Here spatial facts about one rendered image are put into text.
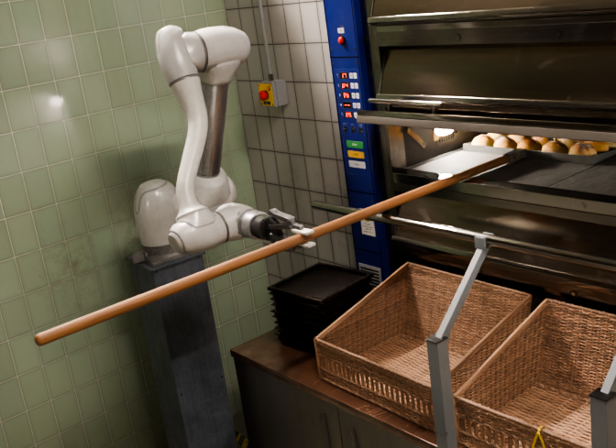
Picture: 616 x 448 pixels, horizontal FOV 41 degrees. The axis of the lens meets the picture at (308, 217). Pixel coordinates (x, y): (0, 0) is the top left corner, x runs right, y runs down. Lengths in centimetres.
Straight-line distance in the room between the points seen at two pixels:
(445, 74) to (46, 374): 189
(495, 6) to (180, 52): 96
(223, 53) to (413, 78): 64
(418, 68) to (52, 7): 136
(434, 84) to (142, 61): 124
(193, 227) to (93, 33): 111
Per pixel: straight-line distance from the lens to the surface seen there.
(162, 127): 342
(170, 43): 263
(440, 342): 218
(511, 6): 249
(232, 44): 271
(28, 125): 319
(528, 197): 261
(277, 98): 330
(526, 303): 266
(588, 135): 226
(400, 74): 284
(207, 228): 246
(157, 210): 290
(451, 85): 268
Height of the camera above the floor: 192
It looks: 17 degrees down
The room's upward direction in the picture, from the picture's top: 8 degrees counter-clockwise
